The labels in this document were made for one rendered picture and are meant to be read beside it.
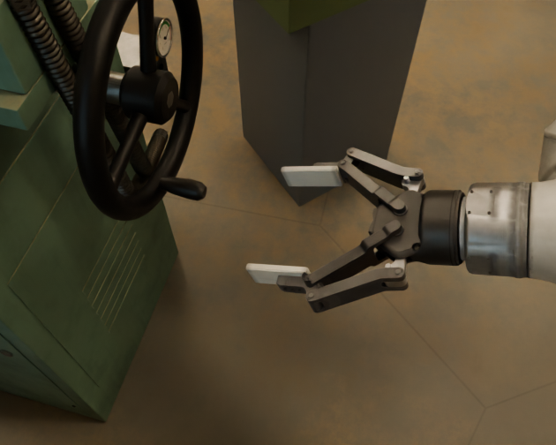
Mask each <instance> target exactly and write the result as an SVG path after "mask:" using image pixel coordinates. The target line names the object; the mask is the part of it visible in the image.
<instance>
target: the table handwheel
mask: <svg viewBox="0 0 556 445"><path fill-rule="evenodd" d="M172 1H173V3H174V5H175V8H176V12H177V18H178V23H179V28H180V35H181V48H182V68H181V81H180V89H179V95H178V84H177V80H176V79H175V77H174V75H173V74H172V72H168V71H164V70H159V69H157V67H156V54H155V39H154V0H99V2H98V4H97V5H96V7H95V9H94V13H93V15H92V18H91V19H90V22H89V25H88V28H87V30H86V35H85V38H84V41H83V44H82V48H81V51H80V55H79V63H78V65H76V64H73V66H72V67H71V68H72V69H73V72H74V73H75V77H76V79H75V86H74V95H73V110H72V129H73V142H74V150H75V155H76V161H77V164H78V168H79V174H80V177H81V180H82V183H83V185H84V187H85V189H86V192H87V194H88V196H89V198H90V200H91V201H92V202H93V203H94V204H95V205H96V207H97V208H98V209H99V210H100V211H101V212H102V213H104V214H105V215H106V216H108V217H110V218H112V219H115V220H119V221H131V220H135V219H138V218H140V217H141V216H143V215H146V214H147V213H149V212H150V211H151V210H152V209H153V208H154V207H155V206H156V205H157V204H158V203H159V202H160V201H161V200H162V198H163V197H164V196H165V194H166V193H167V192H166V191H163V190H161V189H160V188H159V182H160V179H161V177H176V176H177V173H178V171H179V170H180V167H181V165H182V163H183V160H184V157H185V154H186V151H187V148H188V146H189V143H190V140H191V137H192V131H193V127H194V124H195V120H196V116H197V111H198V106H199V97H200V90H201V82H202V72H203V34H202V24H201V17H200V12H199V5H198V1H197V0H172ZM136 2H137V3H138V16H139V64H140V65H134V66H133V67H132V68H131V69H130V70H128V71H127V72H126V73H121V72H113V71H111V70H110V69H111V65H112V62H113V58H114V55H115V51H116V46H117V43H118V40H119V37H120V34H121V33H122V30H123V28H124V24H125V21H126V20H127V18H128V16H129V14H130V12H131V9H132V8H133V6H134V5H135V3H136ZM106 102H107V103H111V104H115V105H120V106H121V109H122V111H123V112H124V114H125V115H126V116H127V117H128V118H130V121H129V124H128V125H127V128H126V130H125V133H124V136H123V138H122V140H121V143H120V145H119V148H118V150H117V151H116V155H115V157H114V159H113V161H112V163H111V164H110V166H109V165H108V160H107V155H106V146H105V106H106ZM175 112H176V114H175V118H174V122H173V125H172V129H171V132H170V135H169V140H168V142H167V145H166V147H165V149H164V152H163V154H162V158H161V160H160V161H159V163H158V165H157V167H156V169H155V170H154V173H153V174H152V176H151V177H150V178H149V179H148V181H147V182H146V184H145V185H144V186H143V187H142V188H141V189H140V190H139V191H137V192H136V193H134V194H133V195H131V196H123V195H122V194H121V193H120V192H119V191H118V190H117V189H118V186H119V185H120V183H121V180H122V178H123V175H124V172H125V170H126V167H127V165H128V162H129V161H130V158H131V155H132V152H133V150H134V148H135V147H136V145H137V143H138V141H139V137H140V135H141V133H142V132H143V130H144V128H145V125H146V123H147V122H148V123H152V124H159V125H163V124H165V123H167V122H168V121H169V120H170V119H171V118H172V117H173V115H174V113H175Z"/></svg>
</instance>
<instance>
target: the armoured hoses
mask: <svg viewBox="0 0 556 445"><path fill-rule="evenodd" d="M6 1H7V3H9V4H10V6H11V9H12V10H13V14H14V15H17V20H18V21H19V24H20V26H22V27H23V31H24V32H25V33H26V37H27V38H28V40H29V42H31V43H32V47H33V48H34V52H35V53H37V56H38V57H39V58H40V61H41V62H42V66H43V67H44V68H45V69H44V70H45V71H46V72H47V73H48V75H49V76H50V80H52V81H53V85H54V86H55V88H56V90H57V92H58V93H59V94H60V97H61V98H62V99H63V102H64V103H65V106H66V107H67V109H68V110H69V111H70V114H71V115H72V110H73V95H74V86H75V79H76V77H75V73H74V72H73V69H72V68H71V65H70V64H69V63H68V60H67V59H66V58H65V54H64V53H63V50H62V49H60V45H59V44H58V43H57V39H56V38H55V35H54V34H53V33H52V29H51V28H50V27H49V23H48V22H46V18H45V17H43V12H42V11H40V6H39V5H38V4H37V1H36V0H6ZM44 3H45V4H46V5H47V9H48V10H49V14H50V15H51V16H52V19H53V20H54V21H55V25H57V29H58V30H59V31H60V34H61V35H62V38H63V39H64V43H65V44H66V45H67V48H68V49H69V52H70V53H71V56H72V57H73V58H74V61H75V62H76V65H78V63H79V55H80V51H81V48H82V44H83V41H84V38H85V35H86V32H85V31H84V27H83V26H82V24H81V22H79V18H78V17H77V13H76V12H75V11H74V8H73V7H72V6H71V2H70V1H69V0H44ZM105 118H106V119H107V121H108V123H109V125H110V128H111V129H112V131H113V133H114V134H115V135H116V138H117V141H119V144H120V143H121V140H122V138H123V136H124V133H125V130H126V128H127V125H128V124H129V119H128V118H127V116H126V115H125V114H124V112H123V111H122V109H121V106H120V105H115V104H111V103H107V102H106V106H105ZM168 139H169V135H168V132H167V131H165V130H164V129H162V128H159V129H156V130H155V131H154V132H153V135H152V137H151V139H150V141H149V144H148V146H147V149H146V152H144V150H143V148H142V146H141V144H140V143H139V141H138V143H137V145H136V147H135V148H134V150H133V152H132V155H131V158H130V161H129V162H130V164H131V166H132V167H133V169H134V171H135V172H136V173H135V175H134V177H133V179H132V180H130V178H129V177H128V174H127V172H126V171H125V172H124V175H123V178H122V180H121V183H120V185H119V186H118V189H117V190H118V191H119V192H120V193H121V194H122V195H123V196H131V195H133V194H134V193H136V192H137V191H139V190H140V189H141V188H142V187H143V186H144V185H145V184H146V182H147V181H148V179H149V178H150V177H151V176H152V174H153V173H154V170H155V169H156V167H157V165H158V163H159V161H160V159H161V156H162V152H163V150H164V147H165V145H166V144H167V141H168ZM105 146H106V155H107V160H108V165H109V166H110V164H111V163H112V161H113V159H114V157H115V155H116V150H115V149H114V147H112V144H111V143H110V140H109V137H108V136H107V133H105Z"/></svg>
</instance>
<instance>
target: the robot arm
mask: <svg viewBox="0 0 556 445"><path fill-rule="evenodd" d="M281 172H282V174H283V176H284V178H285V180H286V182H287V184H288V186H343V180H344V183H345V184H346V182H347V183H348V184H350V185H351V186H352V187H353V188H355V189H356V190H357V191H358V192H360V193H361V194H362V195H363V196H364V197H366V198H367V199H368V200H369V201H370V202H371V203H372V204H373V205H374V206H375V207H376V208H374V209H373V213H372V217H373V220H372V223H371V225H370V228H369V231H368V232H369V235H370V236H369V237H367V238H365V239H364V240H362V242H361V244H360V245H359V246H357V247H355V248H354V249H352V250H350V251H349V252H347V253H345V254H344V255H342V256H340V257H339V258H337V259H335V260H333V261H331V262H329V263H327V264H326V265H325V266H323V267H322V268H319V269H317V270H316V271H314V272H312V273H311V272H310V270H309V269H308V268H306V267H292V266H279V265H266V264H252V263H248V264H247V266H246V270H247V271H248V272H249V274H250V275H251V277H252V278H253V280H254V281H255V283H269V284H277V285H278V287H279V288H280V290H282V291H284V292H294V293H304V294H306V296H305V298H306V300H307V301H308V303H309V305H310V306H311V308H312V310H313V311H314V312H315V313H321V312H324V311H326V310H329V309H332V308H335V307H337V306H340V305H345V304H348V303H350V302H353V301H357V300H359V299H362V298H367V297H370V296H372V295H375V294H378V293H381V292H383V291H391V290H407V288H408V287H409V283H408V280H407V277H406V269H407V264H408V263H411V262H414V261H419V262H423V263H425V264H429V265H442V266H459V265H460V264H462V263H463V261H464V260H465V264H466V268H467V270H468V272H469V273H471V274H473V275H496V276H510V277H515V278H532V279H539V280H543V281H547V282H550V283H555V284H556V120H555V121H554V122H553V123H552V124H550V125H549V126H548V127H546V128H545V135H544V141H543V147H542V154H541V160H540V165H539V171H538V181H539V182H532V183H531V184H530V183H526V182H518V183H474V184H472V185H471V186H470V188H469V191H468V195H467V196H465V194H464V192H462V191H461V190H430V191H428V192H426V193H421V191H423V190H424V189H425V187H426V184H425V177H424V172H423V170H421V169H419V168H408V167H403V166H400V165H398V164H395V163H392V162H389V161H387V160H384V159H382V158H379V157H378V156H375V155H371V154H369V153H366V152H365V151H362V150H359V149H357V148H354V147H351V148H349V149H348V150H347V155H346V156H345V158H344V159H342V160H340V161H339V162H317V163H314V164H313V166H296V167H282V169H281ZM365 174H367V175H369V176H372V177H375V178H377V179H379V180H381V181H384V182H386V183H388V184H391V185H393V186H396V187H398V188H401V189H403V190H404V191H405V192H402V193H400V194H398V195H396V196H394V195H393V194H392V193H391V192H390V191H389V190H387V189H386V188H385V187H384V186H379V185H378V184H376V183H375V182H374V181H372V180H371V179H370V178H369V177H367V176H366V175H365ZM342 179H343V180H342ZM374 248H376V249H378V251H377V252H374ZM387 259H390V260H392V261H393V262H394V263H392V264H389V263H387V264H386V266H385V267H384V268H376V269H374V270H371V271H368V272H365V273H363V274H360V275H356V274H358V273H359V272H361V271H363V270H364V269H366V268H368V267H370V266H373V267H375V266H377V265H379V264H380V263H382V262H383V261H385V260H387ZM353 275H355V276H353Z"/></svg>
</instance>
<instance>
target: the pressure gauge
mask: <svg viewBox="0 0 556 445"><path fill-rule="evenodd" d="M169 24H170V25H169ZM168 30H169V31H168ZM167 33H168V35H167ZM164 36H167V40H164V39H163V38H164ZM154 39H155V54H156V61H158V60H159V57H161V58H164V57H166V56H167V55H168V53H169V51H170V49H171V45H172V41H173V26H172V23H171V21H170V19H169V18H162V17H156V16H154Z"/></svg>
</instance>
